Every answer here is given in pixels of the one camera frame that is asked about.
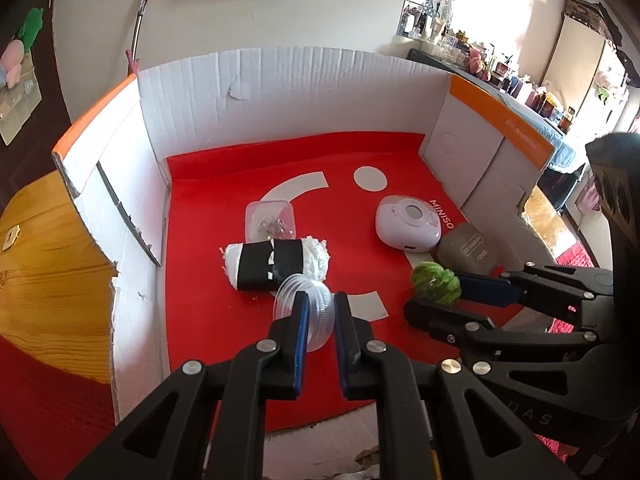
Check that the orange and white cardboard box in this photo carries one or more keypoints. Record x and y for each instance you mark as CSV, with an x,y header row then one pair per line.
x,y
300,95

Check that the small square clear plastic container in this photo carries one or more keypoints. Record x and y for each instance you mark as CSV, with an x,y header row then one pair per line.
x,y
270,220

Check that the pink stick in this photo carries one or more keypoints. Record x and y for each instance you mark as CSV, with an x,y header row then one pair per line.
x,y
132,62

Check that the round clear plastic lid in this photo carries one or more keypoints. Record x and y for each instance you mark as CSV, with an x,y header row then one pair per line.
x,y
317,310

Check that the red knitted mat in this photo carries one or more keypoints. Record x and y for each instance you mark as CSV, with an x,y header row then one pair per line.
x,y
50,410

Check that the pale pink plush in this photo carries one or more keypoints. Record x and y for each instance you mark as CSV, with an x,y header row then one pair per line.
x,y
11,62

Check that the dark brown door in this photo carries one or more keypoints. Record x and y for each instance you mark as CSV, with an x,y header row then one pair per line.
x,y
52,90

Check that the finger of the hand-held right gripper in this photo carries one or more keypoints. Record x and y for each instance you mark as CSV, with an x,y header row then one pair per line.
x,y
440,317
480,285

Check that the grey earbud case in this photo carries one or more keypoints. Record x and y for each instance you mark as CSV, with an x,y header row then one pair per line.
x,y
465,250

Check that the white wardrobe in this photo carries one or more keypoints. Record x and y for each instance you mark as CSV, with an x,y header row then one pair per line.
x,y
575,60

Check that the pink hanging cloth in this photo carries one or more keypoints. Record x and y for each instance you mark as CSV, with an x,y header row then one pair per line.
x,y
587,195

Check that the pale pink round device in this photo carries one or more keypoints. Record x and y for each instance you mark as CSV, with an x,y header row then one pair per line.
x,y
405,225

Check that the brown paper envelope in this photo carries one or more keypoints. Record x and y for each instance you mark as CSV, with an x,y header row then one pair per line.
x,y
20,110

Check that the row of bottles and jars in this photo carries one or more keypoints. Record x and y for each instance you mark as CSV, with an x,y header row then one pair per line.
x,y
480,60

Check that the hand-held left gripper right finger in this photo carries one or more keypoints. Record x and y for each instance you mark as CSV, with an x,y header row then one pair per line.
x,y
342,340

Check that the small white tag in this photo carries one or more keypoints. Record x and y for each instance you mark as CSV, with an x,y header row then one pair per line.
x,y
10,238

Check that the white fluffy roll black tape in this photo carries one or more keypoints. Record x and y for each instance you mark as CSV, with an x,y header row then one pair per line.
x,y
260,265

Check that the green yarn pompom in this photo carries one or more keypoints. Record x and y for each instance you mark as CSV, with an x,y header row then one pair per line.
x,y
432,282

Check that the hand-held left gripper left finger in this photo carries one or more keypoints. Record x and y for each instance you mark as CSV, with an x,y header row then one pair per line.
x,y
300,340

